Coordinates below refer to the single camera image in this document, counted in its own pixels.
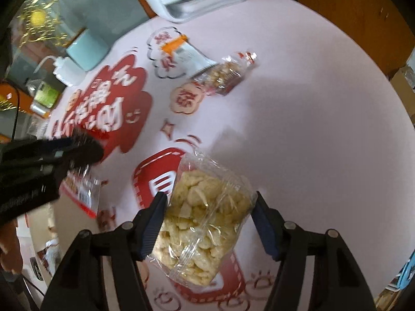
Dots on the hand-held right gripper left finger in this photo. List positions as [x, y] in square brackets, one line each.
[155, 225]

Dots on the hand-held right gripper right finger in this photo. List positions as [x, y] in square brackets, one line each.
[266, 230]

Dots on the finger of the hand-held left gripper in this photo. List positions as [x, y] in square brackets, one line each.
[82, 150]

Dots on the clear red snack packet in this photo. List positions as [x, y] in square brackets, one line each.
[84, 192]

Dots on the clear bag of yellow puffs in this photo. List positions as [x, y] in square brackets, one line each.
[201, 226]

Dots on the person's left hand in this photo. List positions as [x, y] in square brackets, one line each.
[9, 249]

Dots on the white charger adapter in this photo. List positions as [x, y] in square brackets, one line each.
[66, 73]

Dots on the small printed packet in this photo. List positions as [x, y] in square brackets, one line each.
[48, 254]

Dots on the teal cup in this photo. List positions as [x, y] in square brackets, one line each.
[87, 50]

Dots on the pink printed tablecloth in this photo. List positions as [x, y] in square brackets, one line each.
[308, 120]

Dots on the orange white snack packet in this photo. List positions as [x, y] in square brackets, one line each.
[181, 51]

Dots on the blue plastic item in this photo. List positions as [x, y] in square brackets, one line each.
[407, 273]

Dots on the clear packet of nuts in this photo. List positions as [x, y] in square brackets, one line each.
[223, 74]

